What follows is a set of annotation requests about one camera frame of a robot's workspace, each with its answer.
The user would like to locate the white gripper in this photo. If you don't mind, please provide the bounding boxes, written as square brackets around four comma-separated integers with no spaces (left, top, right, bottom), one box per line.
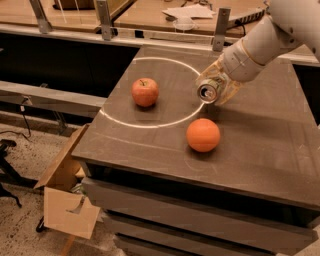
[195,39,265,106]

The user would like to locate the metal bracket post left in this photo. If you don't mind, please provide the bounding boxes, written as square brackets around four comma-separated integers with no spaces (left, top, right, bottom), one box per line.
[29,0,52,34]

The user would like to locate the grey power strip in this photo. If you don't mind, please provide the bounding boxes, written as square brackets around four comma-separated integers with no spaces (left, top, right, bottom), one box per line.
[227,8,265,29]

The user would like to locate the red apple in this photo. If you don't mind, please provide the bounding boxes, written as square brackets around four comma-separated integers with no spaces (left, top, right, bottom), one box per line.
[131,78,159,107]

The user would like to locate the metal bracket post middle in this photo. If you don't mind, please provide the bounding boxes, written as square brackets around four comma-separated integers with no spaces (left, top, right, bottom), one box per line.
[96,0,112,41]

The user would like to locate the metal bracket post right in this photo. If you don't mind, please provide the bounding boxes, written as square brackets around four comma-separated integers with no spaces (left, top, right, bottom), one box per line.
[213,7,231,52]

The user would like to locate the silver 7up soda can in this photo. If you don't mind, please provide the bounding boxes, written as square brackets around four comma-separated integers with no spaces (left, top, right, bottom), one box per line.
[196,76,226,104]

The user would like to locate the orange ball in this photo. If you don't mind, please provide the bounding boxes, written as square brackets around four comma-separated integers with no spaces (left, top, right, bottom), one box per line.
[186,118,221,153]

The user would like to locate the clear plastic cup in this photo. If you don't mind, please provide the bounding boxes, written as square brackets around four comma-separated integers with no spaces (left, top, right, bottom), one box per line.
[173,17,196,31]

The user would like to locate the black chair base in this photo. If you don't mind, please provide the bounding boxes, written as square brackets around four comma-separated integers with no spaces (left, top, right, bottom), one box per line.
[0,139,37,207]

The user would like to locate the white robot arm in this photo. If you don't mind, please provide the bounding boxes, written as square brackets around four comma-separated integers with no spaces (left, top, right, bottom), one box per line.
[196,0,320,105]

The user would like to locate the white paper sheets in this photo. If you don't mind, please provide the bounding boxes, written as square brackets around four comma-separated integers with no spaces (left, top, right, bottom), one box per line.
[163,4,215,19]

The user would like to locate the metal bracket post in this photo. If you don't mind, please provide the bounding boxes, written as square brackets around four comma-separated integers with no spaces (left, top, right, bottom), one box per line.
[29,0,52,34]
[96,0,112,41]
[213,7,231,52]

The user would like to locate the cardboard box on floor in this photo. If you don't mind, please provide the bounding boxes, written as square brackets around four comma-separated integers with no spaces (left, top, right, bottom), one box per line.
[34,125,100,239]

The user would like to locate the grey drawer cabinet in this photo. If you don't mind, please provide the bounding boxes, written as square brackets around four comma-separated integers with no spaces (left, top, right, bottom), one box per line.
[81,163,320,256]

